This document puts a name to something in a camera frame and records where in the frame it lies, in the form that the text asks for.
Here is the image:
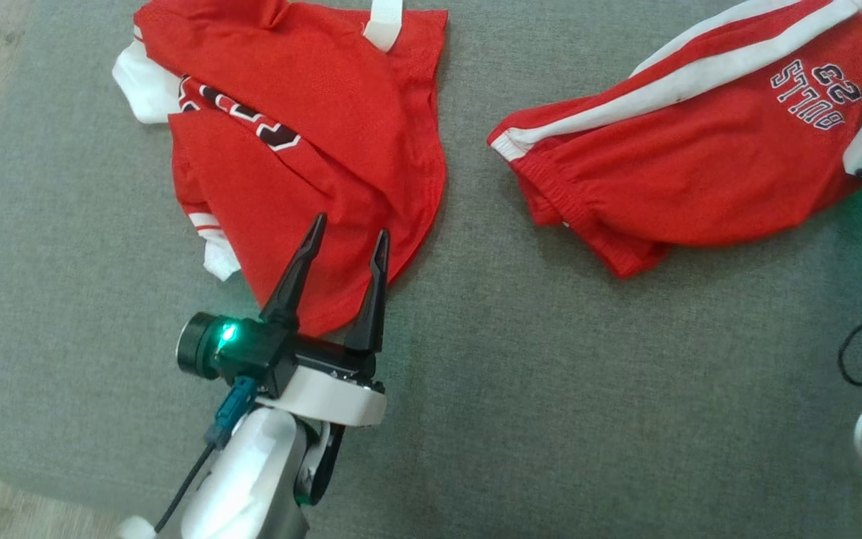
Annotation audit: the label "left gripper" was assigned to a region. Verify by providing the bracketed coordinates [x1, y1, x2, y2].
[255, 213, 391, 428]

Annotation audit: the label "red Bulls basketball jersey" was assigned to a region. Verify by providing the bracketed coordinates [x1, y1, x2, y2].
[111, 0, 449, 338]

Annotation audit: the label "red Bulls shorts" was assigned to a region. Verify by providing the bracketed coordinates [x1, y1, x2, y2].
[487, 0, 862, 279]

